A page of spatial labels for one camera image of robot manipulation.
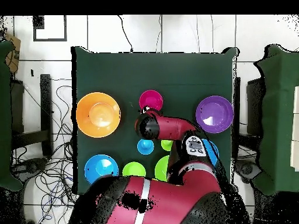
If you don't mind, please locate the small pink-red bowl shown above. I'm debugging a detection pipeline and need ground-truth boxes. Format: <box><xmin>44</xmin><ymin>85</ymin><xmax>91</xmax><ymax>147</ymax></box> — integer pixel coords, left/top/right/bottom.
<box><xmin>138</xmin><ymin>89</ymin><xmax>164</xmax><ymax>112</ymax></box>

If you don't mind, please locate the large yellow-orange bowl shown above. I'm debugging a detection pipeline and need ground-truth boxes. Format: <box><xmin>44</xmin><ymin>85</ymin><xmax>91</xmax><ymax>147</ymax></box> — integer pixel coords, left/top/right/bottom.
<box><xmin>75</xmin><ymin>92</ymin><xmax>121</xmax><ymax>139</ymax></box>

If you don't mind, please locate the blue plastic cup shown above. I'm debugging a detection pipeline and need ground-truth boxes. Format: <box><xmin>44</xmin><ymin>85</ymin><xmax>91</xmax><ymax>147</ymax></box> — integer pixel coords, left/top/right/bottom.
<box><xmin>137</xmin><ymin>139</ymin><xmax>155</xmax><ymax>156</ymax></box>

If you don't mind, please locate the green plastic cup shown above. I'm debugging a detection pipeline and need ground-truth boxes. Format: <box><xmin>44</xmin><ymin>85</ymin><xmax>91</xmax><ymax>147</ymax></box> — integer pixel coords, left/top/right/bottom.
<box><xmin>160</xmin><ymin>139</ymin><xmax>174</xmax><ymax>152</ymax></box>

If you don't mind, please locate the dark green tablecloth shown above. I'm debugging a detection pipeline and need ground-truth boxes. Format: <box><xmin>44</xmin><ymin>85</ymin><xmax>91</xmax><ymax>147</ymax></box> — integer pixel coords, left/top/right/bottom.
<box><xmin>71</xmin><ymin>45</ymin><xmax>240</xmax><ymax>195</ymax></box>

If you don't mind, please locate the large green bowl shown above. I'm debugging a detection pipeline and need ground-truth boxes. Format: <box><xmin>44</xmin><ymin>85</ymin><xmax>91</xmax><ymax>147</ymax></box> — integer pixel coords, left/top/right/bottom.
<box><xmin>154</xmin><ymin>155</ymin><xmax>171</xmax><ymax>182</ymax></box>

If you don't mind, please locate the small green bowl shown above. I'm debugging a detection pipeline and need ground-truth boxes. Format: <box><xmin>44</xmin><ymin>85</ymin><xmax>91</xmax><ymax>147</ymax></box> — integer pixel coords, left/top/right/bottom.
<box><xmin>121</xmin><ymin>161</ymin><xmax>147</xmax><ymax>177</ymax></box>

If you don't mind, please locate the purple shallow bowl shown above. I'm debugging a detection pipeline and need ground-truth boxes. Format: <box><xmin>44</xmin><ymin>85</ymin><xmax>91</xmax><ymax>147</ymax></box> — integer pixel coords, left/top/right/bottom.
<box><xmin>195</xmin><ymin>95</ymin><xmax>235</xmax><ymax>134</ymax></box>

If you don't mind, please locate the blue plastic bowl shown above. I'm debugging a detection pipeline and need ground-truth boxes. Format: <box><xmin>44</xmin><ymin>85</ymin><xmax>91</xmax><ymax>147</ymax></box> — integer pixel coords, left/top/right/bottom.
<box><xmin>201</xmin><ymin>139</ymin><xmax>220</xmax><ymax>167</ymax></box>
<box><xmin>84</xmin><ymin>154</ymin><xmax>119</xmax><ymax>185</ymax></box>

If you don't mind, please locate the dark grey stand foot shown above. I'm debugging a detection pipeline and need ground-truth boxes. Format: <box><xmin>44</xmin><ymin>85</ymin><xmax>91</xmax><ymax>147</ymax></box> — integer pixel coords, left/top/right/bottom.
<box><xmin>234</xmin><ymin>160</ymin><xmax>262</xmax><ymax>184</ymax></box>
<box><xmin>11</xmin><ymin>157</ymin><xmax>48</xmax><ymax>183</ymax></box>

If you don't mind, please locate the green cloth side table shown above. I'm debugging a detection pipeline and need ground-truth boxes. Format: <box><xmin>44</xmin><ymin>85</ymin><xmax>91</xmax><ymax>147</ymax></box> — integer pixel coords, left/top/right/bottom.
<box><xmin>0</xmin><ymin>40</ymin><xmax>23</xmax><ymax>193</ymax></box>
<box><xmin>253</xmin><ymin>43</ymin><xmax>299</xmax><ymax>197</ymax></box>

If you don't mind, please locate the cardboard box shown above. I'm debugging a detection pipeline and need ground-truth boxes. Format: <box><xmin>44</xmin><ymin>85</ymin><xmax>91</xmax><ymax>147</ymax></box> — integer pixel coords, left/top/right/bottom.
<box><xmin>5</xmin><ymin>34</ymin><xmax>22</xmax><ymax>74</ymax></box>

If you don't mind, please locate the black cable with plug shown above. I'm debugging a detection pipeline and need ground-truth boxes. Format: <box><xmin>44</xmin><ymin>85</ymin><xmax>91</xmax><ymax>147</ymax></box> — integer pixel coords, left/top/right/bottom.
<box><xmin>117</xmin><ymin>15</ymin><xmax>134</xmax><ymax>53</ymax></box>

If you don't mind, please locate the tangle of black cables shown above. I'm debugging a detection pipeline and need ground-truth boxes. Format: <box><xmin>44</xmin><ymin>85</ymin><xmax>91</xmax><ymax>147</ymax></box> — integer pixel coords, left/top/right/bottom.
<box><xmin>11</xmin><ymin>79</ymin><xmax>80</xmax><ymax>224</ymax></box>

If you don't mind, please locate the black metal frame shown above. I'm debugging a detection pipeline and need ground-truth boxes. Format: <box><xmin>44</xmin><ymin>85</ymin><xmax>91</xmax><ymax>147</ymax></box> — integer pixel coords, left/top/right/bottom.
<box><xmin>11</xmin><ymin>73</ymin><xmax>53</xmax><ymax>157</ymax></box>

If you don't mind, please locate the black floor frame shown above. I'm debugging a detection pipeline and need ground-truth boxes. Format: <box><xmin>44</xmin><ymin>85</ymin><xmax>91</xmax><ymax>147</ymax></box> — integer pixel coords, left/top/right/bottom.
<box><xmin>32</xmin><ymin>15</ymin><xmax>68</xmax><ymax>42</ymax></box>

